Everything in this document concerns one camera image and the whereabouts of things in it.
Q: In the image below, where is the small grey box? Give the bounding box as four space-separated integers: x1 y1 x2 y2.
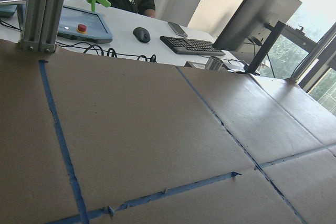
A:
184 61 205 69

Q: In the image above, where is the smartphone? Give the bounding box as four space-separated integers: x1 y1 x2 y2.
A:
167 22 188 38

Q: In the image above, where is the black computer monitor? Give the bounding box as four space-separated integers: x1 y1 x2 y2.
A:
213 0 302 73

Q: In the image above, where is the black computer mouse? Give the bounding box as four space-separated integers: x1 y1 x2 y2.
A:
133 27 151 43

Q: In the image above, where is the aluminium frame post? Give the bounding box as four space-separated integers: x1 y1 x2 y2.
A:
20 0 64 54

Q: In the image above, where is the black pendant cable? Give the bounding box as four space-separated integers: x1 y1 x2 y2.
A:
56 41 158 63

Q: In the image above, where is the black keyboard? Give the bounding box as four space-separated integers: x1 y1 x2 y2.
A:
160 36 225 56

